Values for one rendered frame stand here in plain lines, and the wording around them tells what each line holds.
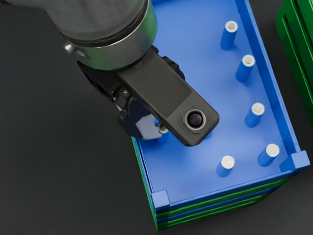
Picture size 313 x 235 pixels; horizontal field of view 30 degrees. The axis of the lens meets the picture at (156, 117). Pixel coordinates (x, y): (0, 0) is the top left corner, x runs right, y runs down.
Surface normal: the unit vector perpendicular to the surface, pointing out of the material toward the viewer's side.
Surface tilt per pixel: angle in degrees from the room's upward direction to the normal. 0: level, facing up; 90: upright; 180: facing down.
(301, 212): 0
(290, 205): 0
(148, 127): 75
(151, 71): 13
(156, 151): 0
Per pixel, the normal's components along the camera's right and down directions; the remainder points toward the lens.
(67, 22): -0.36, 0.87
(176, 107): 0.16, -0.11
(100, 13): 0.29, 0.84
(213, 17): -0.01, -0.25
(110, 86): -0.19, -0.43
